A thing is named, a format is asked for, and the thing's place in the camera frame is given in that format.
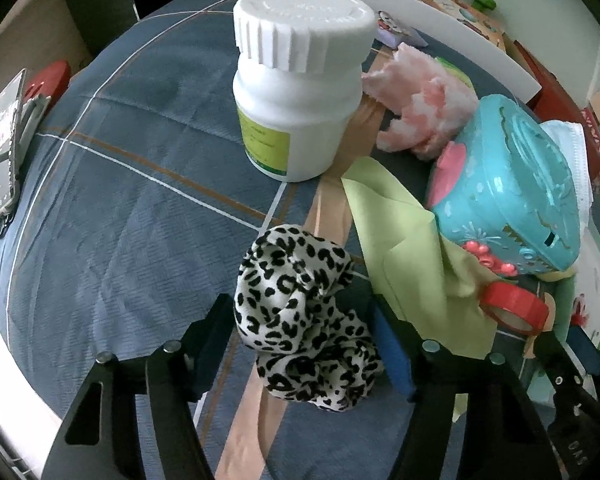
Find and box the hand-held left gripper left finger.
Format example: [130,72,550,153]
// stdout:
[40,292,236,480]

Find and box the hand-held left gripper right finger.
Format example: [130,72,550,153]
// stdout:
[370,292,563,480]

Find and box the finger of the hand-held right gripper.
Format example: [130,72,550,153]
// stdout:
[566,325,600,411]
[530,330,600,480]

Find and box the leopard print scrunchie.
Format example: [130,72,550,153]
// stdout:
[234,225,385,413]

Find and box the white printed card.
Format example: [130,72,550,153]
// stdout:
[555,240,600,356]

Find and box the red tape roll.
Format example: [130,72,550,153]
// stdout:
[480,282,551,338]

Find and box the light green cloth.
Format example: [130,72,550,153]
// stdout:
[341,156,498,361]

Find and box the teal plastic toy box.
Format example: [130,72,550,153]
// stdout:
[426,94,583,277]

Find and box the blue plaid bedspread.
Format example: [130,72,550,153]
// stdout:
[0,0,600,480]

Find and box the white face mask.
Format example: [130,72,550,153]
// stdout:
[540,120,595,211]

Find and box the pink fluffy cloth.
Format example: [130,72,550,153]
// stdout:
[361,42,481,162]

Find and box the white plastic pill bottle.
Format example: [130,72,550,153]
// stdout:
[231,0,377,183]

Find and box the smartphone on stand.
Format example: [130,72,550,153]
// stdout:
[0,70,28,221]

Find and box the red round object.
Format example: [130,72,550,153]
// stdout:
[22,60,71,111]

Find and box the purple wipes packet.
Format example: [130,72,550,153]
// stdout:
[375,10,428,50]

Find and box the white foam board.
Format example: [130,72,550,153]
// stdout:
[330,0,543,103]

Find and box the orange printed cardboard box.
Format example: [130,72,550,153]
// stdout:
[399,0,511,53]

